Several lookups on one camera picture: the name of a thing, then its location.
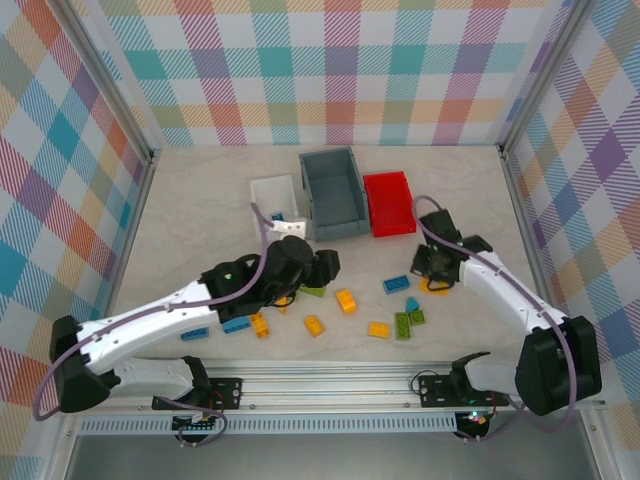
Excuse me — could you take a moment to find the yellow lego window frame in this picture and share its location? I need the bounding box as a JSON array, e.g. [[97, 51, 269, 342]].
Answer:
[[418, 277, 451, 297]]

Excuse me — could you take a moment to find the orange long lego brick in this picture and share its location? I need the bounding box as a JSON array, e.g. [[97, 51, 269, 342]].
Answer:
[[249, 312, 271, 340]]

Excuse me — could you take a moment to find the white plastic bin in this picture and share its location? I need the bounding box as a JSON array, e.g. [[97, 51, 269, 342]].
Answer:
[[248, 173, 302, 242]]

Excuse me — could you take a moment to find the red plastic bin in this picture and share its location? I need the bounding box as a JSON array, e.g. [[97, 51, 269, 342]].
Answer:
[[362, 170, 417, 239]]

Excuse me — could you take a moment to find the grey plastic bin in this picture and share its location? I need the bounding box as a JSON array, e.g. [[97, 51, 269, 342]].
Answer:
[[298, 147, 372, 244]]

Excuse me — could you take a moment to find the grey metal sheet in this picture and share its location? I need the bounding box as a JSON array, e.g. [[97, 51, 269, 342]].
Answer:
[[64, 433, 601, 480]]

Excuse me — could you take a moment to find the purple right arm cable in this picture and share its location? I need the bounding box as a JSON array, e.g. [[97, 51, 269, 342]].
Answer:
[[413, 195, 579, 444]]

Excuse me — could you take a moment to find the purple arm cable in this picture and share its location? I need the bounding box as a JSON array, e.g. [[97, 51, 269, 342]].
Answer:
[[413, 195, 579, 444], [32, 202, 275, 449]]

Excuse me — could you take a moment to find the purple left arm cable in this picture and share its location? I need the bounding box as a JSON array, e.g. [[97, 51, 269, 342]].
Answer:
[[32, 202, 275, 449]]

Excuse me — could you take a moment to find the aluminium side rail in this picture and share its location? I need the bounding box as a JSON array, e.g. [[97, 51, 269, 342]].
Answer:
[[88, 149, 161, 374], [499, 143, 571, 321]]

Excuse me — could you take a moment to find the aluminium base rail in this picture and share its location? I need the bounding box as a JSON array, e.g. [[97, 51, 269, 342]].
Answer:
[[54, 359, 609, 419]]

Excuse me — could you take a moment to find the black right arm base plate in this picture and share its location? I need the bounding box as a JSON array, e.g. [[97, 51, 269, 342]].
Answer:
[[417, 374, 511, 409]]

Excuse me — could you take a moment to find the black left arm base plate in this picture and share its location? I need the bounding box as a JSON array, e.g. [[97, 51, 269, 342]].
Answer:
[[151, 375, 245, 412]]

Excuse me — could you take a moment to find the perforated grey cable duct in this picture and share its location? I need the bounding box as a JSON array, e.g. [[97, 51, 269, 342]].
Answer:
[[78, 417, 460, 437]]

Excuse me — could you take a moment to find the aluminium frame post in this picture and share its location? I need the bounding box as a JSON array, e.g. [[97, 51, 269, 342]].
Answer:
[[498, 0, 601, 154], [52, 0, 162, 166]]

